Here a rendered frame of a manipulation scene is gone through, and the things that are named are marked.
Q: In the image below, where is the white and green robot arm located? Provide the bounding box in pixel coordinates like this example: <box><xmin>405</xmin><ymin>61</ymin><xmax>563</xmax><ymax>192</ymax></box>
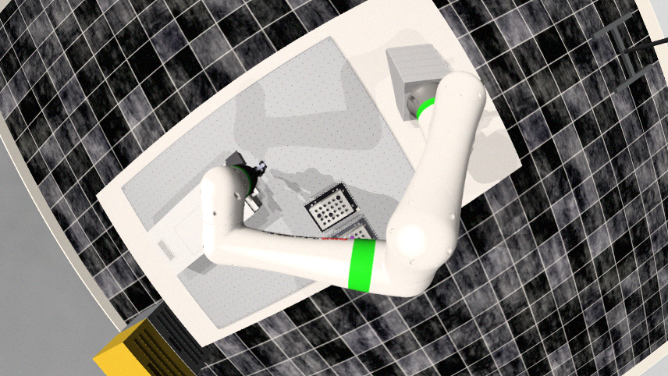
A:
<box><xmin>200</xmin><ymin>71</ymin><xmax>487</xmax><ymax>297</ymax></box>

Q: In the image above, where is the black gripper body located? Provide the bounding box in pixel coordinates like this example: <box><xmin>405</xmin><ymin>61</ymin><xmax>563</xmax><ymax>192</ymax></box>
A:
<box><xmin>247</xmin><ymin>165</ymin><xmax>260</xmax><ymax>182</ymax></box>

